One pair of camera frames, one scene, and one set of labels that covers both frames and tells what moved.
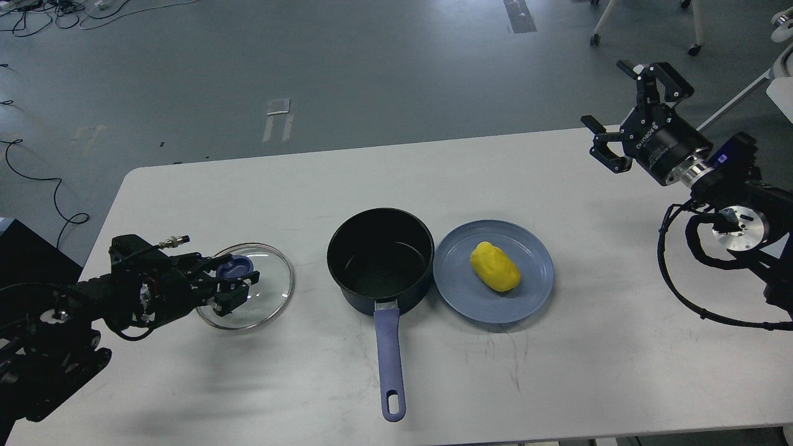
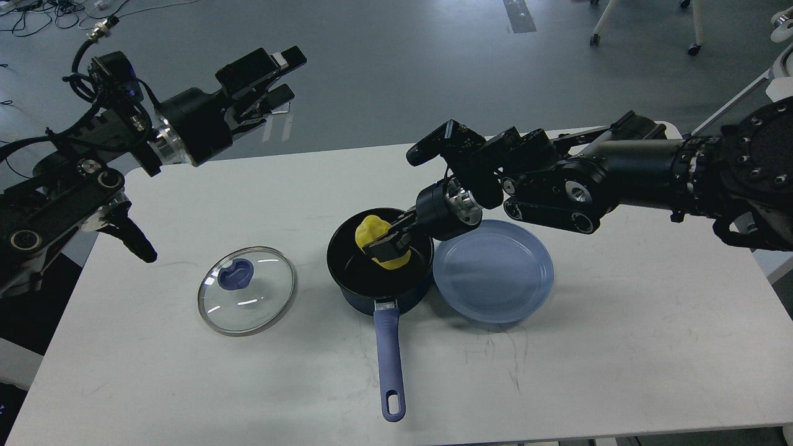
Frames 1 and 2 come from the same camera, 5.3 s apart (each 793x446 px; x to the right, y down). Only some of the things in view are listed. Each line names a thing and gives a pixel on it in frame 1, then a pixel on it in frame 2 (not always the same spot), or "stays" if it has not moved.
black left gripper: [157, 288] -> [193, 126]
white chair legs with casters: [595, 39] stays
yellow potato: [494, 267] -> [368, 229]
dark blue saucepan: [382, 258] stays
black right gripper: [663, 144] -> [443, 210]
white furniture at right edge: [779, 74] stays
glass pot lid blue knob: [235, 266] stays
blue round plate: [466, 293] stays
